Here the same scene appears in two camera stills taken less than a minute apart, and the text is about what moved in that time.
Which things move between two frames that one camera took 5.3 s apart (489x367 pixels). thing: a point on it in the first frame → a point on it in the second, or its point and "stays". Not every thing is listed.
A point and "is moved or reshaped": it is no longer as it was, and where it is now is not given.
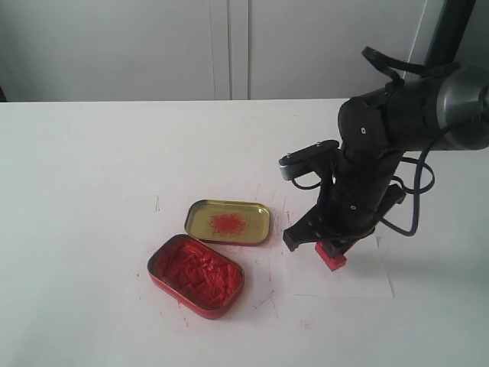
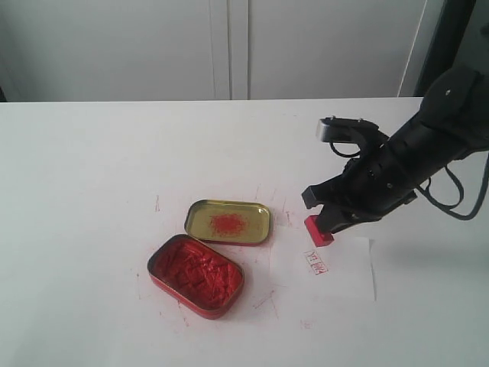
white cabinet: x=92 y=50 stays
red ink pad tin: x=197 y=276 stays
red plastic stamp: x=334 y=262 is moved or reshaped
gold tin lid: x=228 y=222 stays
